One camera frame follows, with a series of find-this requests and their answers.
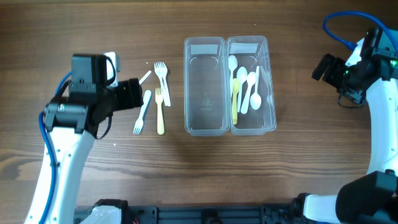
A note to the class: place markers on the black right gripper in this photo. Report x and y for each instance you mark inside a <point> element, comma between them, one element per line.
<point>325,70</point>

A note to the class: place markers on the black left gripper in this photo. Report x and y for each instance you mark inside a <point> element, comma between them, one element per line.
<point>134,93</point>

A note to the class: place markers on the white plastic fork small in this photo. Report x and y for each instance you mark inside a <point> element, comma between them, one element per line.
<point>142,80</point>

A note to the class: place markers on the yellow plastic fork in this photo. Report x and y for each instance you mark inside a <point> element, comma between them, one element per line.
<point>160,120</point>

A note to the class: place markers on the light blue plastic fork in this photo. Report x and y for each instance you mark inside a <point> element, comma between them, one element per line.
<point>140,120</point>

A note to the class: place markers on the white plastic fork long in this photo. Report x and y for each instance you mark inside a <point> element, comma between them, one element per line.
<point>161,71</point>

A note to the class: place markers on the white plastic spoon thin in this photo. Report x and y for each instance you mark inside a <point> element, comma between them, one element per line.
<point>255,99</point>

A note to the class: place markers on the white plastic spoon thick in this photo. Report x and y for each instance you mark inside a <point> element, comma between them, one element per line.
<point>251,80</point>

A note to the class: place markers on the yellow plastic spoon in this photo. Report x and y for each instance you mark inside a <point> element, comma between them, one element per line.
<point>235,91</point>

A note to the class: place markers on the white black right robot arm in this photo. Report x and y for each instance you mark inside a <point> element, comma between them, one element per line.
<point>368,77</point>

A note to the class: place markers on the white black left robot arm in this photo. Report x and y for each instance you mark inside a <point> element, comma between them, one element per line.
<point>88,95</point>

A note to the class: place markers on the clear plastic container left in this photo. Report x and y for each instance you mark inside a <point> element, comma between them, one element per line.
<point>205,86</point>

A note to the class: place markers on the clear plastic container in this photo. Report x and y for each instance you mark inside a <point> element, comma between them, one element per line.
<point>252,51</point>
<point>205,86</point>

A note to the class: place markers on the clear plastic container right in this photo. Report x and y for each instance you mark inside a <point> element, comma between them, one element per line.
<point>252,51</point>

